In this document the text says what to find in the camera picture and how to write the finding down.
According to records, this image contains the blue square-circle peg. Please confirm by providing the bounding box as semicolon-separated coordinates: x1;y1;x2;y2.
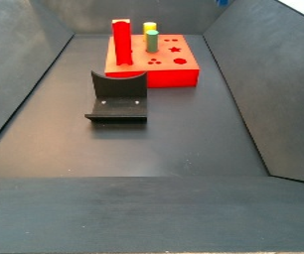
216;0;229;7

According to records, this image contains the red shape-sorting board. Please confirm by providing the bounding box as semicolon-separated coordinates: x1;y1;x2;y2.
105;35;201;88

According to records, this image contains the green cylinder peg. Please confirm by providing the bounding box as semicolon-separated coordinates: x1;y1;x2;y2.
146;30;160;53

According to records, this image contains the yellow cylinder peg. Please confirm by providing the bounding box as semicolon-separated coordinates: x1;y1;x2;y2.
144;22;158;33

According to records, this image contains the tall red arch block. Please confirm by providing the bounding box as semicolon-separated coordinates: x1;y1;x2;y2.
113;19;133;65

